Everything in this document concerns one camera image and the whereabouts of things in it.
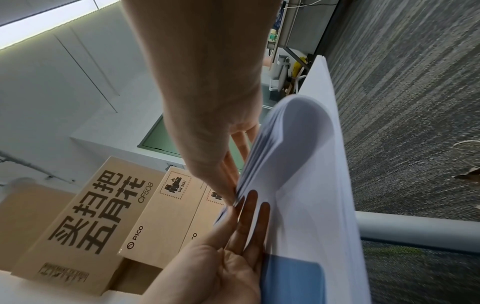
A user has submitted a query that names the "gray background desk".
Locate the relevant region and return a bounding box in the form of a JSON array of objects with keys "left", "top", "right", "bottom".
[{"left": 279, "top": 0, "right": 341, "bottom": 57}]

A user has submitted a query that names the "white small appliance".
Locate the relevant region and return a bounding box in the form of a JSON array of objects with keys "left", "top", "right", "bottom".
[{"left": 269, "top": 57, "right": 293, "bottom": 91}]

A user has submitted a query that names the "gray wall conduit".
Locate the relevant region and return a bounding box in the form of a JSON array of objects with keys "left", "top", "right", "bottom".
[{"left": 0, "top": 149, "right": 76, "bottom": 184}]

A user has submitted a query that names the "white desk leg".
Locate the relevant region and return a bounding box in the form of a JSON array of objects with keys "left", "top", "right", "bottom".
[{"left": 353, "top": 210, "right": 480, "bottom": 253}]

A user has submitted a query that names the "cardboard box black logo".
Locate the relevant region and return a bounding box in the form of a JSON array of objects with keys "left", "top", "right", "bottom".
[
  {"left": 176, "top": 183, "right": 236, "bottom": 253},
  {"left": 117, "top": 165, "right": 211, "bottom": 268}
]

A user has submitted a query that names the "green cabinet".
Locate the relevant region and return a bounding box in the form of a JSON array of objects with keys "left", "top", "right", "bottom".
[{"left": 136, "top": 114, "right": 185, "bottom": 157}]

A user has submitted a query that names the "person's right hand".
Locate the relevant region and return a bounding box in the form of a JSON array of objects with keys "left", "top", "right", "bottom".
[{"left": 119, "top": 0, "right": 283, "bottom": 207}]

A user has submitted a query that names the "person's left hand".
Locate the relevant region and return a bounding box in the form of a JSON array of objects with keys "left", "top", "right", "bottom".
[{"left": 140, "top": 189, "right": 272, "bottom": 304}]

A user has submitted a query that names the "stack of white papers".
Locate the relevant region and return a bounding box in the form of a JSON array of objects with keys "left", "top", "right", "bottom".
[{"left": 262, "top": 55, "right": 372, "bottom": 304}]

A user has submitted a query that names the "white cabinet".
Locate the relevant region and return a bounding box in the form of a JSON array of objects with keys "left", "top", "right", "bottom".
[{"left": 0, "top": 7, "right": 181, "bottom": 167}]

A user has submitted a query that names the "gray blue folder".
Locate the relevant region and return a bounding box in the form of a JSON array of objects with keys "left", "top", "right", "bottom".
[{"left": 259, "top": 253, "right": 328, "bottom": 304}]

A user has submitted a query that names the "ceiling light strip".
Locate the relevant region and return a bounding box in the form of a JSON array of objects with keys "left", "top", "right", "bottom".
[{"left": 0, "top": 0, "right": 122, "bottom": 51}]

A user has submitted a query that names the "brown paper bag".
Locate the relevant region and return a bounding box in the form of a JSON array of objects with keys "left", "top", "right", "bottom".
[{"left": 451, "top": 139, "right": 480, "bottom": 179}]

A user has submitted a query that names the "large printed cardboard box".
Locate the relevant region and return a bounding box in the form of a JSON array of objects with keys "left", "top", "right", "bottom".
[{"left": 11, "top": 156, "right": 170, "bottom": 297}]

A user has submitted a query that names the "plain cardboard box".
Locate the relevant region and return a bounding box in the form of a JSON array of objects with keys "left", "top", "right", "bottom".
[{"left": 0, "top": 183, "right": 78, "bottom": 272}]

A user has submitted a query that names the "white paper bundle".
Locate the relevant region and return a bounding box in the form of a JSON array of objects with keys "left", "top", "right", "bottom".
[{"left": 213, "top": 95, "right": 335, "bottom": 226}]

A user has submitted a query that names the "yellow object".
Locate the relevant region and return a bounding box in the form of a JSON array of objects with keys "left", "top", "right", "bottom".
[{"left": 289, "top": 55, "right": 312, "bottom": 77}]

